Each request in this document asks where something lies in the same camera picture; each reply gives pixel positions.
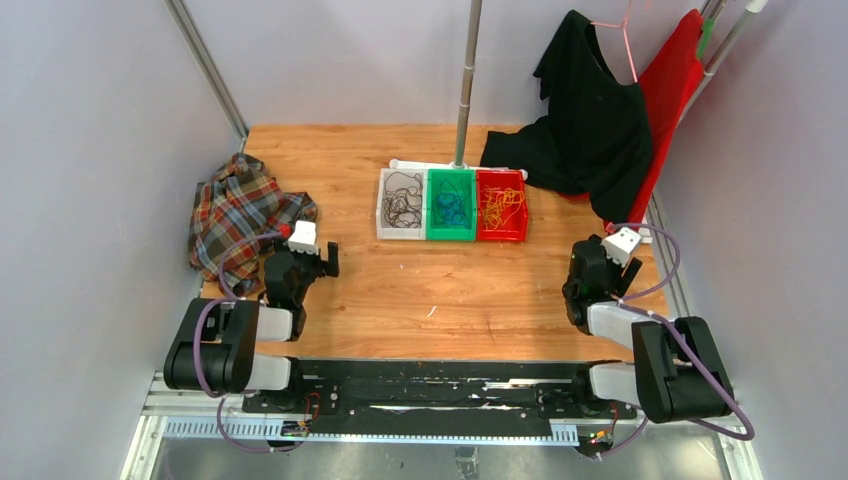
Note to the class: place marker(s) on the plaid flannel shirt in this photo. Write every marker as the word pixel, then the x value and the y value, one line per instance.
pixel 241 201

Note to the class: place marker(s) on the black t-shirt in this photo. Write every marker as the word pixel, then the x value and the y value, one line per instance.
pixel 595 138

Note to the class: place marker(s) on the green clothes hanger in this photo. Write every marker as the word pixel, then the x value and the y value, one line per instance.
pixel 704 38

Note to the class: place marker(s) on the metal stand pole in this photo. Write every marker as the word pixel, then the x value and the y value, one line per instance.
pixel 469 63

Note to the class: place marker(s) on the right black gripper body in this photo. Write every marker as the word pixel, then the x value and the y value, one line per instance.
pixel 618 279

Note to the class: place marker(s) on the pink clothes hanger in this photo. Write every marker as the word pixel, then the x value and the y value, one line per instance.
pixel 623 26

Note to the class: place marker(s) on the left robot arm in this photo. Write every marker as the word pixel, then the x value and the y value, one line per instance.
pixel 215 348

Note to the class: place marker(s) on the red garment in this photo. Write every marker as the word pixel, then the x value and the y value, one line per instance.
pixel 667 84

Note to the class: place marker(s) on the white stand base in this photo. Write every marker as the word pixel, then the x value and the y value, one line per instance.
pixel 421 165

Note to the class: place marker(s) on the green plastic bin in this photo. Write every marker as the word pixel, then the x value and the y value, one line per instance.
pixel 451 205

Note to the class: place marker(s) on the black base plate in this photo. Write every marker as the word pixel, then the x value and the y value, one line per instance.
pixel 437 399

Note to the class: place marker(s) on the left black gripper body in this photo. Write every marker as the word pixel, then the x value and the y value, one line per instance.
pixel 309 266

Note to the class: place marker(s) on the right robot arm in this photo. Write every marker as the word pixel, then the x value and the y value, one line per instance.
pixel 676 373

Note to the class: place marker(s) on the white garment rack pole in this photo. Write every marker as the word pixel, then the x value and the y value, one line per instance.
pixel 713 9

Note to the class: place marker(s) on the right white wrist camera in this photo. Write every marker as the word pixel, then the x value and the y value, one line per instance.
pixel 620 246

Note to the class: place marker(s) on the red plastic bin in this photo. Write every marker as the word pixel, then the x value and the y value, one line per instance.
pixel 502 211

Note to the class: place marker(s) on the aluminium frame rail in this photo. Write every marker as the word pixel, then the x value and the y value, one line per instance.
pixel 187 435

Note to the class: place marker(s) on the white plastic bin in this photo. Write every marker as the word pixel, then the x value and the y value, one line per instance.
pixel 401 205

